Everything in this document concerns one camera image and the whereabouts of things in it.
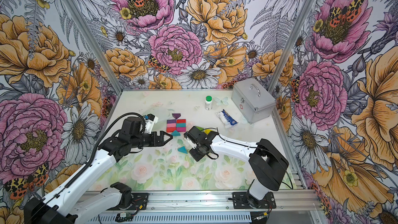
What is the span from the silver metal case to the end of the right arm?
1.33 ft

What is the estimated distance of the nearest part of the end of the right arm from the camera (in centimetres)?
62

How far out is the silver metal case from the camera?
3.15 ft
